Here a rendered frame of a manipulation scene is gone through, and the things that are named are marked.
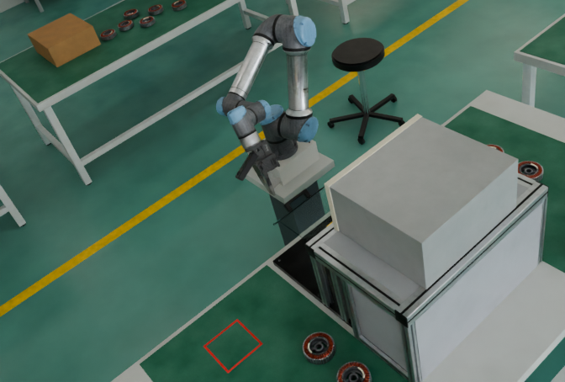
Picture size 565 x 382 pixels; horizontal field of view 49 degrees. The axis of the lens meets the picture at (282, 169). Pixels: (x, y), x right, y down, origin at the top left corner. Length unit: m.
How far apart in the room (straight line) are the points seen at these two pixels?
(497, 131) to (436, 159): 1.04
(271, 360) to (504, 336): 0.78
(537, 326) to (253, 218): 2.06
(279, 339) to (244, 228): 1.59
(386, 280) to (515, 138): 1.24
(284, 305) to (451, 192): 0.84
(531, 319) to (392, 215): 0.70
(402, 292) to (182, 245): 2.18
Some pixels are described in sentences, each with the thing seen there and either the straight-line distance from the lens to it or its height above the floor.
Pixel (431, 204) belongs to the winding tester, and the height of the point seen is 1.32.
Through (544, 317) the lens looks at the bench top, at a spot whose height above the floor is 0.75.
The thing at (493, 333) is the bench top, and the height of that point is 0.75.
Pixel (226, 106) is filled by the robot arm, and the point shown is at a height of 1.28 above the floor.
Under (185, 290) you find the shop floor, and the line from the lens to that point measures 3.59.
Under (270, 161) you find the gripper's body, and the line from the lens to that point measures 2.36.
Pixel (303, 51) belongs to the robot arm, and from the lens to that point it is 2.54.
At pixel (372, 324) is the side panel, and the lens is 2.07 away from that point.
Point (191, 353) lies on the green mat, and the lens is 2.36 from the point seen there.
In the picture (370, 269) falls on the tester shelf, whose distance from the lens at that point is 1.93.
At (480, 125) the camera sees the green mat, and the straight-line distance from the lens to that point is 3.00.
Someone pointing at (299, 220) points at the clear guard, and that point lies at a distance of 2.19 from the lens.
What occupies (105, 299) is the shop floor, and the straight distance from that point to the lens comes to 3.78.
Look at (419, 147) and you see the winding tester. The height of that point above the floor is 1.32.
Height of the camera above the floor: 2.59
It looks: 39 degrees down
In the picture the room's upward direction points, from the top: 16 degrees counter-clockwise
